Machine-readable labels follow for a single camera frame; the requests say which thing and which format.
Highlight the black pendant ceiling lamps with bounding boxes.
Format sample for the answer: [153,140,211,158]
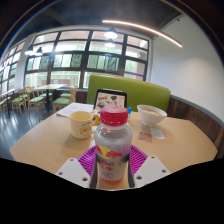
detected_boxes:
[23,27,119,57]

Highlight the clear red-capped drink bottle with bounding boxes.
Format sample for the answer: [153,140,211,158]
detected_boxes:
[94,105,133,185]

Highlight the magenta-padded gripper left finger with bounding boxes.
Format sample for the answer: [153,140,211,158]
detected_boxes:
[54,145,99,190]

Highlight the wooden chairs with green seats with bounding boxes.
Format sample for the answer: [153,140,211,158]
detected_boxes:
[0,84,78,119]

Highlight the white packet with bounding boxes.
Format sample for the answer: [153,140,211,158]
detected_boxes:
[149,127,166,140]

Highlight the black-framed picture stand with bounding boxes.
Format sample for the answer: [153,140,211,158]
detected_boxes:
[93,88,128,114]

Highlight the open white booklet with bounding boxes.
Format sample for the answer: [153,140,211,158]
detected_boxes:
[55,102,96,118]

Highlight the pink packet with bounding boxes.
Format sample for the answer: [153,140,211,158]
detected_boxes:
[137,131,153,144]

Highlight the cream yellow mug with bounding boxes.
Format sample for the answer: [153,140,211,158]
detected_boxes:
[69,110,100,140]

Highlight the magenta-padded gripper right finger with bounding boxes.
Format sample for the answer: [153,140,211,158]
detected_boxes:
[126,144,172,188]

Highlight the green bench backrest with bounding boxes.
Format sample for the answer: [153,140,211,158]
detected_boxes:
[86,73,172,113]

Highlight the long curved light strip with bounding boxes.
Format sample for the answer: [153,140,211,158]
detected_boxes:
[101,19,184,49]

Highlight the wooden dining table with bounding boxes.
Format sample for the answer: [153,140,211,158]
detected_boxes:
[34,83,68,113]

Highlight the white bowl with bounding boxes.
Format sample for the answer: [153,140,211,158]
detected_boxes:
[136,104,168,128]

